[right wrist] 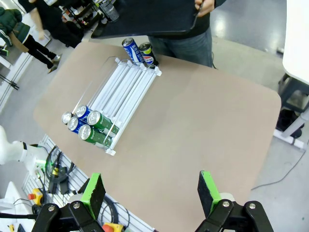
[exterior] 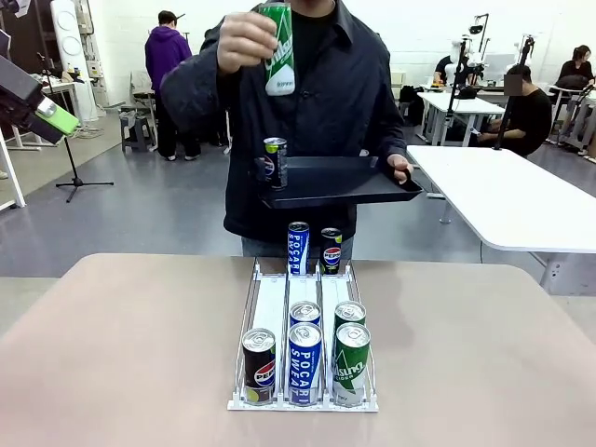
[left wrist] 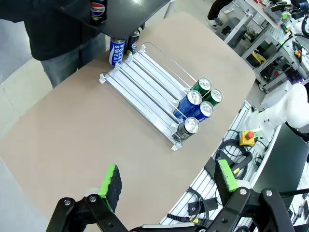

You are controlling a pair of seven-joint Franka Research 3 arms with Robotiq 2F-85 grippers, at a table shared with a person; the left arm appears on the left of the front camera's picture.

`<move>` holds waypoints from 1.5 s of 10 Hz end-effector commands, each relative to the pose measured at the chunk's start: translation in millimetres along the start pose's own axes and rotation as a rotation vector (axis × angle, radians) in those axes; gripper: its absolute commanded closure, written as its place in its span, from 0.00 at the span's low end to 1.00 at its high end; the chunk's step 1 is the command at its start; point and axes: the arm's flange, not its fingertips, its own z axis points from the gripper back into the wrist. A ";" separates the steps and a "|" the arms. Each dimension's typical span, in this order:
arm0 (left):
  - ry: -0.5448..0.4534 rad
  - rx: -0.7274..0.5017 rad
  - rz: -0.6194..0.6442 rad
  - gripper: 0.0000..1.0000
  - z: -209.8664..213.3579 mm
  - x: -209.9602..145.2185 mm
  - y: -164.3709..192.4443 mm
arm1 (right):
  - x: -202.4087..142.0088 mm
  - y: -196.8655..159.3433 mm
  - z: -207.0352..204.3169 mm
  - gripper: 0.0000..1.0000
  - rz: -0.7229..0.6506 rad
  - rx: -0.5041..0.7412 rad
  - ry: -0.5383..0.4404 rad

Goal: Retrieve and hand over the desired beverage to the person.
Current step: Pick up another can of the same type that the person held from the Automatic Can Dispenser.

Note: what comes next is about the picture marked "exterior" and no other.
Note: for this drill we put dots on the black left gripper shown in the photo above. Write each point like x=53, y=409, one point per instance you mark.
x=18, y=88

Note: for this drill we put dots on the black Pepsi can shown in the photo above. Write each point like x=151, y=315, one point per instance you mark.
x=331, y=253
x=277, y=163
x=259, y=368

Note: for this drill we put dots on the green Chilsung cider can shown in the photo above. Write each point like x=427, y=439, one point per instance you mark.
x=279, y=60
x=351, y=372
x=350, y=311

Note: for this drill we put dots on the black plastic tray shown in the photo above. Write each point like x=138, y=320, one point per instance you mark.
x=335, y=179

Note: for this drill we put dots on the person's left forearm dark sleeve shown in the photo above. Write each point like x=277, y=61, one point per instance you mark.
x=393, y=135

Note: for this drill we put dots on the person's right forearm dark sleeve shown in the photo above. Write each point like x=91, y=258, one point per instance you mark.
x=195, y=84

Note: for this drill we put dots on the person in purple hoodie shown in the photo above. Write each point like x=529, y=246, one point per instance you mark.
x=163, y=56

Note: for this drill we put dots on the person in dark jacket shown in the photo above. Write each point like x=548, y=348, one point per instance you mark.
x=326, y=116

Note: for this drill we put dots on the crouched person in dark top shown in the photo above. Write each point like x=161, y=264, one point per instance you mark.
x=443, y=69

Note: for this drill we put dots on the seated person in black tee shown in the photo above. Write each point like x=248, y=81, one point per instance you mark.
x=535, y=116

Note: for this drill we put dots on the long-haired person in black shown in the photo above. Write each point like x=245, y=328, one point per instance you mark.
x=577, y=70

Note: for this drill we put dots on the person's right hand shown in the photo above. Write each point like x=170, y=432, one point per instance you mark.
x=244, y=44

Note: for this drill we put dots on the person's left hand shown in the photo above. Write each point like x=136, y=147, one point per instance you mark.
x=401, y=166

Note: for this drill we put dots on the black microphone stand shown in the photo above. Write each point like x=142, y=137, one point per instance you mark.
x=71, y=163

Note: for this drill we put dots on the cluttered white workbench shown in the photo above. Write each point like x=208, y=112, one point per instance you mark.
x=60, y=87

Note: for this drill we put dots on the white side table leg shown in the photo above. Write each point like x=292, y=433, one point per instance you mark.
x=11, y=172

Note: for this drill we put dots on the white standing air conditioner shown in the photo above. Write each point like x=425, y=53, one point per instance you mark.
x=70, y=46

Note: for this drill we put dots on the grey step stool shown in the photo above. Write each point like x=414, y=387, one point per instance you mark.
x=136, y=132

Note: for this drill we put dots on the white three-lane can rack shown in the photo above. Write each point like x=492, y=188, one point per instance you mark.
x=272, y=291

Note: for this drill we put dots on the blue Pocari Sweat can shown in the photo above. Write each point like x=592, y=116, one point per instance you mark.
x=298, y=249
x=305, y=368
x=305, y=312

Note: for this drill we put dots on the slim black tripod pole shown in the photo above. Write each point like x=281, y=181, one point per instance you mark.
x=454, y=93

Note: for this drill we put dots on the white lab desk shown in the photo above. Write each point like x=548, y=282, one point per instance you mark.
x=465, y=104

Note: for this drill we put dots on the large white rounded table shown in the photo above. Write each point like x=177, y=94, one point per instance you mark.
x=507, y=200

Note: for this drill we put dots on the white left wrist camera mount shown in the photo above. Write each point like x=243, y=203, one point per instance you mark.
x=14, y=5

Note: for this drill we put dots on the white background robot with camera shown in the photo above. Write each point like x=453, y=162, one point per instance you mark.
x=475, y=51

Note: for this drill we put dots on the black camera tripod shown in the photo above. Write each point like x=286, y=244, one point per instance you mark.
x=512, y=98

